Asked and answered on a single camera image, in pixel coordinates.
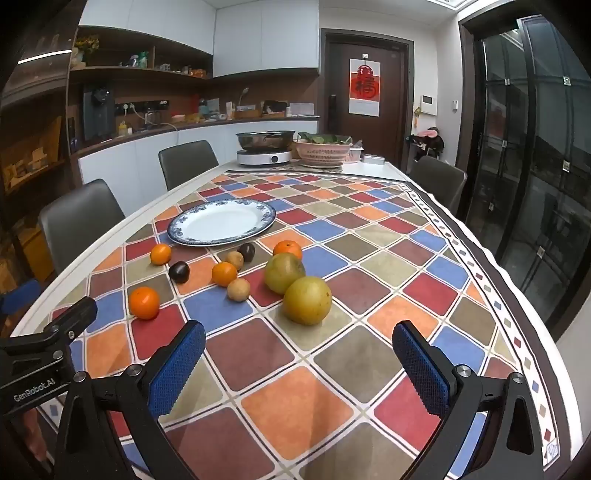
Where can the white desk lamp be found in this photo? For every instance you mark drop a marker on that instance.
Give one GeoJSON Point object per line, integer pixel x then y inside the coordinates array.
{"type": "Point", "coordinates": [242, 97]}

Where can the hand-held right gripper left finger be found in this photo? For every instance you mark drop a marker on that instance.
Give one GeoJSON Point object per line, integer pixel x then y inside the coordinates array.
{"type": "Point", "coordinates": [178, 369]}

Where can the black framed glass door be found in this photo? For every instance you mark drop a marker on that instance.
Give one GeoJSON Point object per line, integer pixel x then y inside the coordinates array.
{"type": "Point", "coordinates": [531, 161]}

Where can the white base cabinets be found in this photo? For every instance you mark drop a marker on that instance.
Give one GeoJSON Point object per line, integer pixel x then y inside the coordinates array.
{"type": "Point", "coordinates": [138, 161]}

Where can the black power strip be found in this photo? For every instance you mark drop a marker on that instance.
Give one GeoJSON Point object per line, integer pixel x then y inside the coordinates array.
{"type": "Point", "coordinates": [141, 107]}

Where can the wooden box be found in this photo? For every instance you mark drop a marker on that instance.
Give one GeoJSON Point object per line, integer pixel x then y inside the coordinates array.
{"type": "Point", "coordinates": [248, 113]}

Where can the yellow flower bunch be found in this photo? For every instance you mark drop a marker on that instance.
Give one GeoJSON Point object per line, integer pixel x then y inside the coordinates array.
{"type": "Point", "coordinates": [87, 46]}

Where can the colourful checkered tablecloth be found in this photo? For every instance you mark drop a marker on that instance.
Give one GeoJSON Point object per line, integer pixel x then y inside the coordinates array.
{"type": "Point", "coordinates": [369, 258]}

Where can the green leafy vegetables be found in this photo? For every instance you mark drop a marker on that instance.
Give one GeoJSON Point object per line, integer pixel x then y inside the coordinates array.
{"type": "Point", "coordinates": [323, 137]}

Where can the dark purple passion fruit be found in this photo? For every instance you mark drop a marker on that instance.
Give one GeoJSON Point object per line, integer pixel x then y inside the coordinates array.
{"type": "Point", "coordinates": [247, 251]}
{"type": "Point", "coordinates": [178, 271]}

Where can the orange tangerine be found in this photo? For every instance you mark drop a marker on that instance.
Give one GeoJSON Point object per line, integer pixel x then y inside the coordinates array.
{"type": "Point", "coordinates": [160, 254]}
{"type": "Point", "coordinates": [224, 273]}
{"type": "Point", "coordinates": [287, 248]}
{"type": "Point", "coordinates": [144, 302]}

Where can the yellow-green citrus fruit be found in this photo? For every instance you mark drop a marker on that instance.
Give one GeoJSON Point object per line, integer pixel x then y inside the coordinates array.
{"type": "Point", "coordinates": [307, 300]}

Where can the small white plastic box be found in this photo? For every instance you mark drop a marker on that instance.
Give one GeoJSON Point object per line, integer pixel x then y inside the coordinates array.
{"type": "Point", "coordinates": [355, 155]}

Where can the white induction cooker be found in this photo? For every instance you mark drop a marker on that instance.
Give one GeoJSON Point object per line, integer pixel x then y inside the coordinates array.
{"type": "Point", "coordinates": [264, 158]}

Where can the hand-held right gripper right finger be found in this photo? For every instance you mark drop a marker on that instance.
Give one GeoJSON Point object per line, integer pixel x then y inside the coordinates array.
{"type": "Point", "coordinates": [422, 374]}

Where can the brown door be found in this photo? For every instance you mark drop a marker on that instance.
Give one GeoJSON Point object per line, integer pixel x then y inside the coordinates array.
{"type": "Point", "coordinates": [397, 92]}

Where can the white intercom panel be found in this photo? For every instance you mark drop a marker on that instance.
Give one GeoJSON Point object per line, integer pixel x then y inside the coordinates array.
{"type": "Point", "coordinates": [428, 104]}

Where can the black water dispenser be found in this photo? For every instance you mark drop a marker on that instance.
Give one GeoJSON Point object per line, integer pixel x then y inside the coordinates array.
{"type": "Point", "coordinates": [98, 113]}

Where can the brown kiwi fruit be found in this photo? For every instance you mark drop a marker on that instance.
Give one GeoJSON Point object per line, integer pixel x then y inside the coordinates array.
{"type": "Point", "coordinates": [238, 290]}
{"type": "Point", "coordinates": [235, 260]}

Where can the yellow bottle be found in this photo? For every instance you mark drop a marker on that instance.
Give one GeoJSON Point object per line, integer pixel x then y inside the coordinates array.
{"type": "Point", "coordinates": [122, 128]}

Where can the white card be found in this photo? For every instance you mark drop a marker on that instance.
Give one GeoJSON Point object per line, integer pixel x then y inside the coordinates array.
{"type": "Point", "coordinates": [302, 109]}

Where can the greenish citrus fruit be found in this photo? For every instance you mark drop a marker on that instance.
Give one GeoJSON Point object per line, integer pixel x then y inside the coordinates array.
{"type": "Point", "coordinates": [282, 272]}

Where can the door lock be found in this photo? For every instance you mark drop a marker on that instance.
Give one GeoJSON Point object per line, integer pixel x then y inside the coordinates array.
{"type": "Point", "coordinates": [332, 104]}

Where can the wooden side shelf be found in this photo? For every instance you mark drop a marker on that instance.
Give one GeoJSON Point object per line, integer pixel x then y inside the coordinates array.
{"type": "Point", "coordinates": [32, 157]}

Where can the grey dining chair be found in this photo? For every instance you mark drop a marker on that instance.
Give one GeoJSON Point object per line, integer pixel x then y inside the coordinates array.
{"type": "Point", "coordinates": [81, 221]}
{"type": "Point", "coordinates": [187, 161]}
{"type": "Point", "coordinates": [438, 181]}

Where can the pink woven basket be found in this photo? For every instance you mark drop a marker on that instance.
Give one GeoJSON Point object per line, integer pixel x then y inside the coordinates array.
{"type": "Point", "coordinates": [323, 154]}

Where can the white wall cabinets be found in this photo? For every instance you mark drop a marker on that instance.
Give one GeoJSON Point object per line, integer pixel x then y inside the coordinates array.
{"type": "Point", "coordinates": [258, 37]}

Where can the red wall calendar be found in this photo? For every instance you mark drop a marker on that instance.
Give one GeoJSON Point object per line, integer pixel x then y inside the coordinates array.
{"type": "Point", "coordinates": [364, 87]}

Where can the metal tin box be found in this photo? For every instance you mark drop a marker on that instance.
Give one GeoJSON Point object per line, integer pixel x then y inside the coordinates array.
{"type": "Point", "coordinates": [374, 159]}

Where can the teal box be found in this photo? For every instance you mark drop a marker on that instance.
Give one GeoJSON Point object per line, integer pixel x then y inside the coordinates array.
{"type": "Point", "coordinates": [210, 110]}

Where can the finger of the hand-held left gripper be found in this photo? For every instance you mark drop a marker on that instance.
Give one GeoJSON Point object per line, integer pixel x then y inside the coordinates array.
{"type": "Point", "coordinates": [18, 296]}
{"type": "Point", "coordinates": [74, 316]}

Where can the blue patterned white plate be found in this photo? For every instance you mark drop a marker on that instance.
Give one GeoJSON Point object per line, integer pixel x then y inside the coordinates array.
{"type": "Point", "coordinates": [221, 222]}

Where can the black tissue box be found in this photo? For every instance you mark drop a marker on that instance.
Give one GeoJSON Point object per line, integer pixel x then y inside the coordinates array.
{"type": "Point", "coordinates": [274, 109]}

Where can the steel pot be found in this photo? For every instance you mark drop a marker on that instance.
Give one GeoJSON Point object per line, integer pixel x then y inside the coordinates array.
{"type": "Point", "coordinates": [265, 140]}

